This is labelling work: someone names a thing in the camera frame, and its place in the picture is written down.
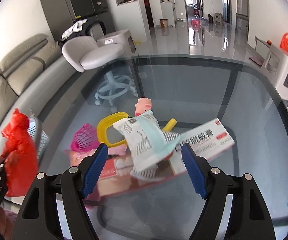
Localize person's left hand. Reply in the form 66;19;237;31
0;207;17;240

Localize pink plastic shuttlecock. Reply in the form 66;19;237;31
71;123;99;152

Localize dark grey cabinet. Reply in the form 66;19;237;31
40;0;116;42

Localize white plastic stool left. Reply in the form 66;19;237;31
97;29;136;55

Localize red white toothpaste box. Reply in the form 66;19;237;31
96;117;236;197

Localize white teal snack wrapper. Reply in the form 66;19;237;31
113;110;181;181

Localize grey sofa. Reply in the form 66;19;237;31
0;34;76;152

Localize yellow foam dart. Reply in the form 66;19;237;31
162;118;177;132

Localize pink pig toy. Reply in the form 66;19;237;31
135;98;152;117

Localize red plastic bag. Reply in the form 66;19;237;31
0;108;38;197

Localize silver perforated trash bin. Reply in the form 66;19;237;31
27;115;49;163

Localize pile of clothes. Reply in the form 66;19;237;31
60;17;107;42

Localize white low tv console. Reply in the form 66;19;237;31
249;36;288;116

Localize pink snack wrapper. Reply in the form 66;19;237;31
64;146;130;167

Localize pink toy on floor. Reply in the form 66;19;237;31
191;19;201;30

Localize small brown waste bin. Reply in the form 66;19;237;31
160;18;168;29

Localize white plastic stool right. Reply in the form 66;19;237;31
260;44;288;111

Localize white swivel chair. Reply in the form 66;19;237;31
61;36;137;113

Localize white plastic stool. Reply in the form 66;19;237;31
260;44;288;111
97;29;136;55

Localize yellow plastic ring bowl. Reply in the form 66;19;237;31
97;112;129;147

